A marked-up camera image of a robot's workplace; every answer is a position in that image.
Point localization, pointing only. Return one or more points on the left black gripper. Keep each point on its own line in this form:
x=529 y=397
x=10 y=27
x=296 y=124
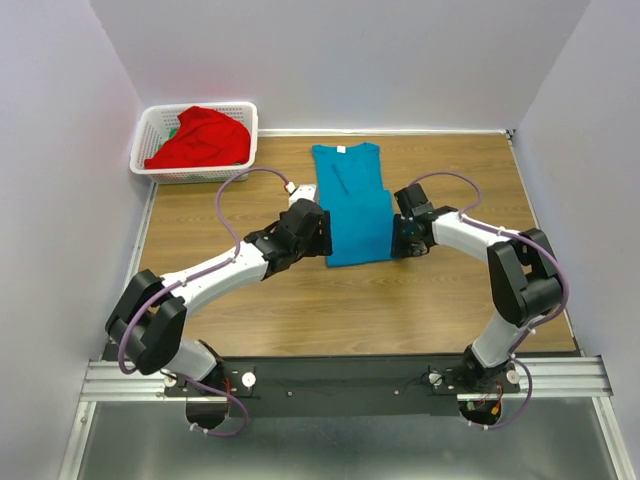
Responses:
x=323 y=243

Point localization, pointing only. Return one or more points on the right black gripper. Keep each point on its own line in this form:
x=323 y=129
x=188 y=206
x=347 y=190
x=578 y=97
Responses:
x=398 y=246

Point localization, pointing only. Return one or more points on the blue t shirt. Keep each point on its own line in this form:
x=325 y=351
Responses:
x=351 y=188

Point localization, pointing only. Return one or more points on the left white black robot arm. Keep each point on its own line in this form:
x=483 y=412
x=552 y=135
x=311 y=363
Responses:
x=148 y=320

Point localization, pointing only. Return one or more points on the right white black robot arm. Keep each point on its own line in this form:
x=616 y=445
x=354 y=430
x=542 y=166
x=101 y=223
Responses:
x=527 y=287

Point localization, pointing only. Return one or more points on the red t shirt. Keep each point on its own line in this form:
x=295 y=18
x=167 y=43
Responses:
x=204 y=138

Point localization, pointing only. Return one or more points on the white plastic basket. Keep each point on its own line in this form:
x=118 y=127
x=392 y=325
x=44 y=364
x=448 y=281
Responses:
x=154 y=129

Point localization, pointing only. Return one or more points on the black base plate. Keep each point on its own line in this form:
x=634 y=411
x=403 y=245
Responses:
x=368 y=385

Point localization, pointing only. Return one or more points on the aluminium frame rail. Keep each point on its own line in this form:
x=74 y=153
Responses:
x=584 y=377

